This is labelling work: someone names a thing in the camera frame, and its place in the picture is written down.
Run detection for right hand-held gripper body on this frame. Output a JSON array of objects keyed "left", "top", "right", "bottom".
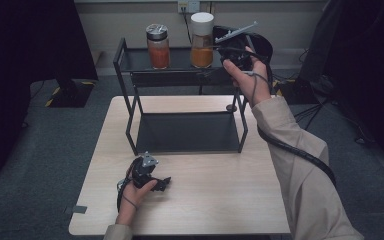
[{"left": 214, "top": 21, "right": 259, "bottom": 72}]

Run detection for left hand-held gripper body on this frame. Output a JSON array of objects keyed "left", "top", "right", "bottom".
[{"left": 131, "top": 151, "right": 160, "bottom": 188}]

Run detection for white lid spice jar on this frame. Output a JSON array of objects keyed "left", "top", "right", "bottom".
[{"left": 189, "top": 11, "right": 215, "bottom": 69}]

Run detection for black metal two-tier rack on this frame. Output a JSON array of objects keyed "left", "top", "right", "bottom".
[{"left": 113, "top": 37, "right": 262, "bottom": 157}]

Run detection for metal lid spice jar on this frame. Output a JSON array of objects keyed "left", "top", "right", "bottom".
[{"left": 145, "top": 23, "right": 171, "bottom": 70}]

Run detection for person's left hand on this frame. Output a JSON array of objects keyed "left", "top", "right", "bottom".
[{"left": 115, "top": 166, "right": 159, "bottom": 228}]

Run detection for person's right hand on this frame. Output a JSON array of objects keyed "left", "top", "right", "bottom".
[{"left": 222, "top": 45, "right": 272, "bottom": 109}]

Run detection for black chair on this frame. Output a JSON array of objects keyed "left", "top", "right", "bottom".
[{"left": 199, "top": 25, "right": 274, "bottom": 96}]

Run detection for black stand base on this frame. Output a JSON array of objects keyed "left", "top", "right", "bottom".
[
  {"left": 271, "top": 78, "right": 321, "bottom": 105},
  {"left": 45, "top": 79, "right": 96, "bottom": 109}
]

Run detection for grey tape piece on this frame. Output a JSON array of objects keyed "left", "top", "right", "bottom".
[{"left": 63, "top": 205, "right": 88, "bottom": 215}]

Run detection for dark curtain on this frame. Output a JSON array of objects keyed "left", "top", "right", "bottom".
[
  {"left": 323, "top": 0, "right": 384, "bottom": 174},
  {"left": 0, "top": 0, "right": 99, "bottom": 183}
]

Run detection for left hand-held gripper cable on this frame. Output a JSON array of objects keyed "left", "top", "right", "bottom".
[{"left": 116, "top": 165, "right": 139, "bottom": 213}]

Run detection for hand-held gripper cable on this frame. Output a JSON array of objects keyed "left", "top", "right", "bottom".
[
  {"left": 255, "top": 124, "right": 337, "bottom": 187},
  {"left": 116, "top": 165, "right": 139, "bottom": 213}
]

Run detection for black power cable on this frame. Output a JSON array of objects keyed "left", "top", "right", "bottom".
[{"left": 181, "top": 12, "right": 194, "bottom": 48}]

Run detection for white wall socket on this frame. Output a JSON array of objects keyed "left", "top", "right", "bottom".
[{"left": 177, "top": 0, "right": 201, "bottom": 15}]

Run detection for black floor cables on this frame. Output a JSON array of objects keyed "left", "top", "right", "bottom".
[{"left": 291, "top": 96, "right": 336, "bottom": 143}]

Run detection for right hand-held gripper cable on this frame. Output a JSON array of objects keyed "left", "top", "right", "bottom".
[{"left": 255, "top": 124, "right": 337, "bottom": 187}]

